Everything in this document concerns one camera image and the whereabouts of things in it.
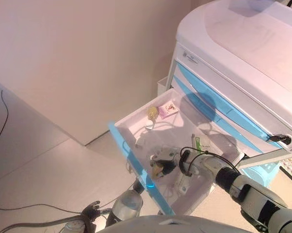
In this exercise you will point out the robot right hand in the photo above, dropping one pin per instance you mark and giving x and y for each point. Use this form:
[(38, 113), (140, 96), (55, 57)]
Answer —
[(167, 155)]

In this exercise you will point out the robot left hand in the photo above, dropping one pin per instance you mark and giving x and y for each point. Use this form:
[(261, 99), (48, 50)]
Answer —
[(91, 210)]

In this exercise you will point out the yellow pill bottle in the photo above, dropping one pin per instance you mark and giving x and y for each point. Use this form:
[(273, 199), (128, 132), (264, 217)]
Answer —
[(157, 171)]

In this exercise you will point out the cart drawer blue front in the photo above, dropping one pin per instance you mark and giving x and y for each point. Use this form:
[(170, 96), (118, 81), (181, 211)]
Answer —
[(149, 185)]

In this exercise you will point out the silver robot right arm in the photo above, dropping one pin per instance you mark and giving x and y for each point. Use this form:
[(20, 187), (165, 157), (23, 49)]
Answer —
[(250, 191)]

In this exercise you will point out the blue white medicine box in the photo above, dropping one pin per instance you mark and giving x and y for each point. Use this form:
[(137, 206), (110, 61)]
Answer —
[(182, 184)]

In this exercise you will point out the green white medicine box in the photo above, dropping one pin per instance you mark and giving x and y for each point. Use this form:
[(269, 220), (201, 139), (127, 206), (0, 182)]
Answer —
[(201, 143)]

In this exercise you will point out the pink white medicine box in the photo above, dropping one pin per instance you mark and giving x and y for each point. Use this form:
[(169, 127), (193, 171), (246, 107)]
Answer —
[(167, 109)]

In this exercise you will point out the silver robot left leg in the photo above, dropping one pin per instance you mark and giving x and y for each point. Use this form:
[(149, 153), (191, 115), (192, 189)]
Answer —
[(126, 206)]

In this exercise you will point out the yellow round mesh object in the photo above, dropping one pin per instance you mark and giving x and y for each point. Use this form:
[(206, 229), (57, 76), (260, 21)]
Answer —
[(152, 112)]

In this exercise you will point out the light blue waste bin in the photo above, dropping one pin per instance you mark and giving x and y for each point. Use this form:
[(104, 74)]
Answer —
[(260, 173)]

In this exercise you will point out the black cart key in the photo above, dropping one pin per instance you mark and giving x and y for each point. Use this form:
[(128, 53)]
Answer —
[(284, 139)]

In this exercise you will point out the white blue medical cart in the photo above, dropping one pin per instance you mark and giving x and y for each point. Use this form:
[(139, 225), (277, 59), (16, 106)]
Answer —
[(245, 55)]

